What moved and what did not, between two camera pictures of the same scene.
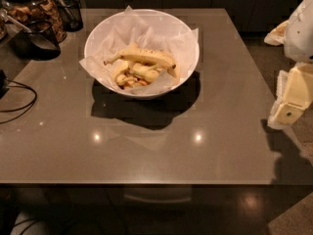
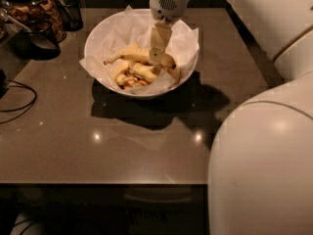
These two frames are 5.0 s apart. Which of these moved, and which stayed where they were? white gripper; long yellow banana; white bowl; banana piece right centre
Moved: white gripper
Stayed: long yellow banana; banana piece right centre; white bowl
